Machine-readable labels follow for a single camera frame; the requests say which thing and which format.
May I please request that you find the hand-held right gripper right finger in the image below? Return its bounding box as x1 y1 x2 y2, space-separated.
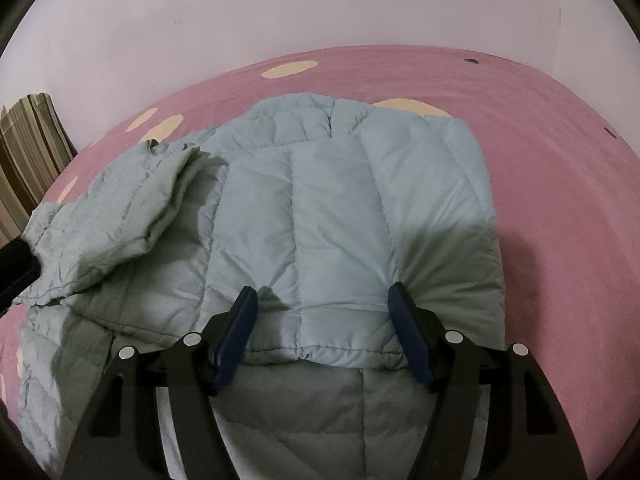
387 281 588 480

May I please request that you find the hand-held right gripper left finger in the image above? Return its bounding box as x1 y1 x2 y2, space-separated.
62 285 261 480

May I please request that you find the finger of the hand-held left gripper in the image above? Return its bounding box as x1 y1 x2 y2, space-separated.
0 239 42 307

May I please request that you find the light blue puffer jacket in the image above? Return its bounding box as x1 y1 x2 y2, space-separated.
11 92 505 480

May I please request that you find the striped pillow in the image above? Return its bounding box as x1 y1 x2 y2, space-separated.
0 92 78 248

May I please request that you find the pink spotted bed sheet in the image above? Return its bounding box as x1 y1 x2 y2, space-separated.
0 44 640 480

